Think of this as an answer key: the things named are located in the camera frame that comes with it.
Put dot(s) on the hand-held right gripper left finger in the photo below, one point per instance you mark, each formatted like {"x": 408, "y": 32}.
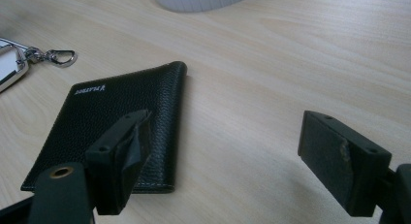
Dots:
{"x": 119, "y": 166}

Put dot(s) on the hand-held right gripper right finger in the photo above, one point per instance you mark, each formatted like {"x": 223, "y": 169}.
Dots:
{"x": 342, "y": 166}

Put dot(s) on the black leather wallet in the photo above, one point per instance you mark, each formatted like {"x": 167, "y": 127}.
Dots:
{"x": 106, "y": 120}

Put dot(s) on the silver car key fob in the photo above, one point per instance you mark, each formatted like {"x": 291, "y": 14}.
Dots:
{"x": 19, "y": 64}

